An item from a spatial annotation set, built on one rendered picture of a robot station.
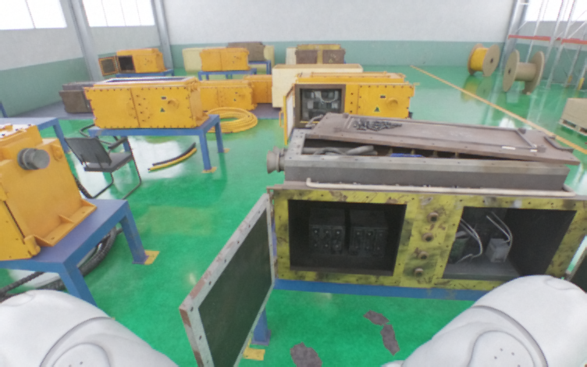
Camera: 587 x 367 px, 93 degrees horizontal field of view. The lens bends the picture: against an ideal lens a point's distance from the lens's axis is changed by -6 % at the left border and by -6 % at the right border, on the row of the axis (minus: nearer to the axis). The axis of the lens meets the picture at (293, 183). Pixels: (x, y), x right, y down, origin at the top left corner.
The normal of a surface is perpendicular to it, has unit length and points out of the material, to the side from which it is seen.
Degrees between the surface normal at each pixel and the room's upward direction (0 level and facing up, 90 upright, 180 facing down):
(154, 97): 90
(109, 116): 90
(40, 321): 2
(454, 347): 56
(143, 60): 90
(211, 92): 90
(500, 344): 28
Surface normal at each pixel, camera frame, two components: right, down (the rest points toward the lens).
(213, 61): -0.08, 0.48
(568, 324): 0.22, -0.52
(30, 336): -0.11, -0.70
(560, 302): 0.10, -0.81
